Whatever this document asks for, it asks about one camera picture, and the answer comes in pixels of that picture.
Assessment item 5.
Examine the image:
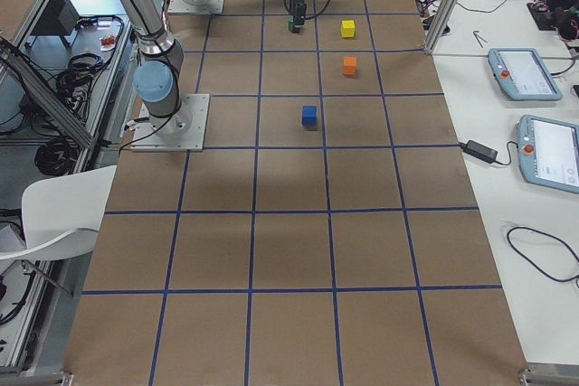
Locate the yellow wooden block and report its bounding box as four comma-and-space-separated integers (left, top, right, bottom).
340, 20, 356, 39

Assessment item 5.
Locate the orange wooden block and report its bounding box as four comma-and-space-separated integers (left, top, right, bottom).
342, 56, 357, 77

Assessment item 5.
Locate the blue wooden block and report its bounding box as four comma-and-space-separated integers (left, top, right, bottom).
301, 105, 318, 127

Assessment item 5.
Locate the black power adapter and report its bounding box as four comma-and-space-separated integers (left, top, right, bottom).
460, 140, 498, 164

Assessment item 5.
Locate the upper teach pendant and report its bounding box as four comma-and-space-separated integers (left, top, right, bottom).
488, 48, 563, 101

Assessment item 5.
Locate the teach pendant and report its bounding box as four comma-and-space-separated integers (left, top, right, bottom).
517, 115, 578, 193
488, 48, 563, 101

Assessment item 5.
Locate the lower teach pendant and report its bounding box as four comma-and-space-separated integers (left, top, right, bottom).
517, 115, 578, 193

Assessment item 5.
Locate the white chair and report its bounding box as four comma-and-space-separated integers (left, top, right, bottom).
1, 165, 117, 260

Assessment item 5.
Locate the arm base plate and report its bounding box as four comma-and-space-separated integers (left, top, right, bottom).
167, 0, 224, 15
130, 94, 210, 152

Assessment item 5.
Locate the black cable on table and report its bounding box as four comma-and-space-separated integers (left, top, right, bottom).
505, 225, 579, 287

